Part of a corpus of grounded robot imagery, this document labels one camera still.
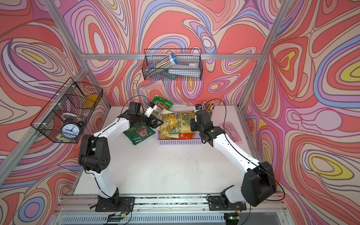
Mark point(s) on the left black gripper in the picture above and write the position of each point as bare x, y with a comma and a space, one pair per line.
153, 125

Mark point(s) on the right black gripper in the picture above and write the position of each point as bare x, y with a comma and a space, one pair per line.
192, 123

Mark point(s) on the purple plastic basket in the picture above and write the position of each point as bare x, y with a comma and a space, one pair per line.
195, 140

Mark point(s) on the green Chuba cassava chips bag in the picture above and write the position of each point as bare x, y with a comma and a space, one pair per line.
161, 104

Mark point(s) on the dark green Real chips bag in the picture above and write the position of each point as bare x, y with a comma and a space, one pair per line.
138, 133

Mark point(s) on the green yellow kettle chips bag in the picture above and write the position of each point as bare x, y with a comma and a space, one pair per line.
175, 123

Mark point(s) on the red yellow chips bag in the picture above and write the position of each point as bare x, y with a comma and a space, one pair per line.
186, 136

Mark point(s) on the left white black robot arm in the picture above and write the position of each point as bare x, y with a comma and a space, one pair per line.
94, 155

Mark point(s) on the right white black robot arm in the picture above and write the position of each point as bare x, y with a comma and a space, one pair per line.
258, 180

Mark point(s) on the white notebook in basket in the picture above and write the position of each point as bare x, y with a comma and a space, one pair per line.
191, 70

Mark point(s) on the pencil cup with pencils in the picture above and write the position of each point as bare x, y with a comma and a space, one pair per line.
209, 105

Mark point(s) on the pink pencil case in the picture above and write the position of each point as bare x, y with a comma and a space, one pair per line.
232, 132

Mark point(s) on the tube of pencils blue cap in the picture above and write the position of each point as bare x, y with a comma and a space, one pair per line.
157, 64

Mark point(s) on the black alarm clock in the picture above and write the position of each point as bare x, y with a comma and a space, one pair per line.
71, 129

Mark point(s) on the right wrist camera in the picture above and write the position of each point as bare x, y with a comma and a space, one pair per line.
197, 108

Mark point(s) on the black wire basket back wall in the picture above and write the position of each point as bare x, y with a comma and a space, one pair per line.
184, 56

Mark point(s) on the black wire basket wall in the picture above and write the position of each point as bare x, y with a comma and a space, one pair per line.
184, 56
66, 103

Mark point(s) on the yellow item in wire basket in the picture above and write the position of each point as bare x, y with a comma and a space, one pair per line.
90, 101

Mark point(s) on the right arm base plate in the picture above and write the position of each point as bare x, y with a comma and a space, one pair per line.
219, 203

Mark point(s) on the aluminium rail front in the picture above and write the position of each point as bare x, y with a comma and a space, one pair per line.
173, 209

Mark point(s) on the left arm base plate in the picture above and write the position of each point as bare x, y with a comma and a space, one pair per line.
117, 204

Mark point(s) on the black wire basket left wall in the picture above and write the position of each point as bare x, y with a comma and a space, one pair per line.
66, 103

